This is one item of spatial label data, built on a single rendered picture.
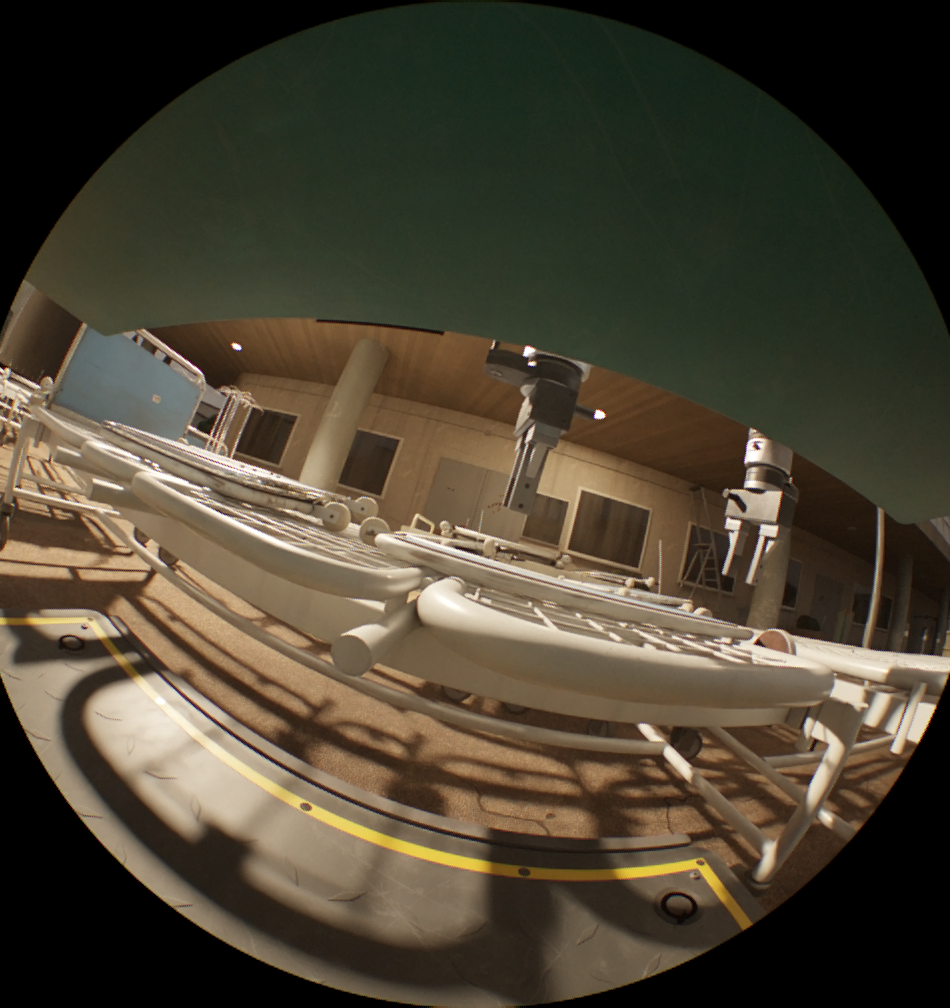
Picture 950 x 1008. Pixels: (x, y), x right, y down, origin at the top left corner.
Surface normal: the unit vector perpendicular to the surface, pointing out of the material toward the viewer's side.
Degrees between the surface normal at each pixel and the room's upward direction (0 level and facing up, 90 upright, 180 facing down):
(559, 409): 101
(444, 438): 90
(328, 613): 90
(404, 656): 90
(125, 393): 90
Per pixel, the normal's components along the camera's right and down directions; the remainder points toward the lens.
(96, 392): 0.96, 0.27
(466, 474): -0.03, -0.16
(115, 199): -0.28, 0.95
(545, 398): 0.02, 0.06
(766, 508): -0.95, -0.29
